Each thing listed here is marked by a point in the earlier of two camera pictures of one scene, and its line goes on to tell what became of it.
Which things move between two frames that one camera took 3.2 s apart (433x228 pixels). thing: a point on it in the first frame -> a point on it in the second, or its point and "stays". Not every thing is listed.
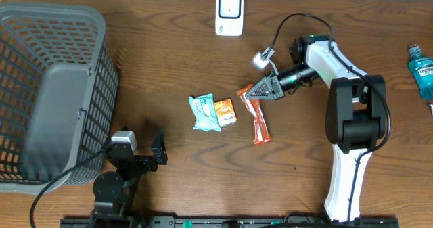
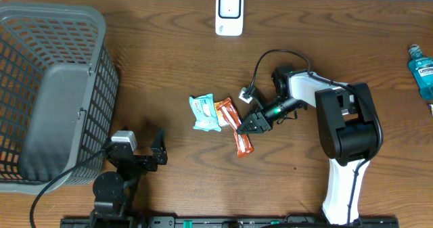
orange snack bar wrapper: [262, 133] -> [229, 113]
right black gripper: [270, 92] -> [264, 124]
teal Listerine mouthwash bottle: [421, 68] stays
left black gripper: [160, 151] stays
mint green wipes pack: [205, 114] stays
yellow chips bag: [431, 107] stays
